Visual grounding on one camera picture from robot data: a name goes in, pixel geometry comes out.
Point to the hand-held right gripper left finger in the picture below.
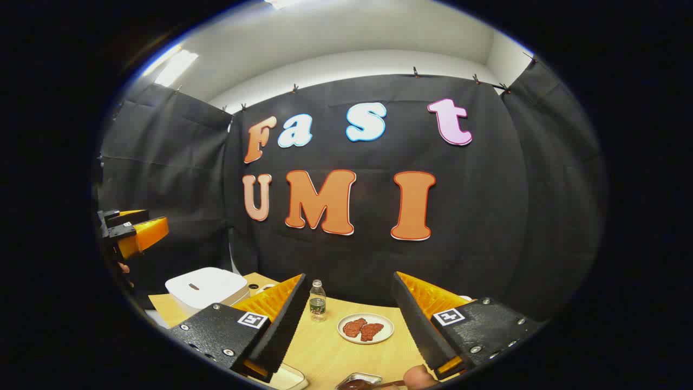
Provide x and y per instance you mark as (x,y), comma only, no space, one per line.
(284,325)

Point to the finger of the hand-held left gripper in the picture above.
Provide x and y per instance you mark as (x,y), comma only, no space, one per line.
(124,218)
(143,235)

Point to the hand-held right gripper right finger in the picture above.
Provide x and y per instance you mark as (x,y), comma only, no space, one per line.
(417,319)

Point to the white rice cooker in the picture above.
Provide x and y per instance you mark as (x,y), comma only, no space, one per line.
(206,287)

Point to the white rice container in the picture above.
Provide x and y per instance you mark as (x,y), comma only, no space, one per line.
(287,379)

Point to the clear plastic water bottle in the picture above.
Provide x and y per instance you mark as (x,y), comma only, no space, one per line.
(318,303)

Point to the red meat slice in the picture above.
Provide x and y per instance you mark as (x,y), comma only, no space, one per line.
(372,331)
(354,327)

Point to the white round plate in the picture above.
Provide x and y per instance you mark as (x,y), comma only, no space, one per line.
(373,338)

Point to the ceiling light panel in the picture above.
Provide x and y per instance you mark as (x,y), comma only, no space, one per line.
(176,67)

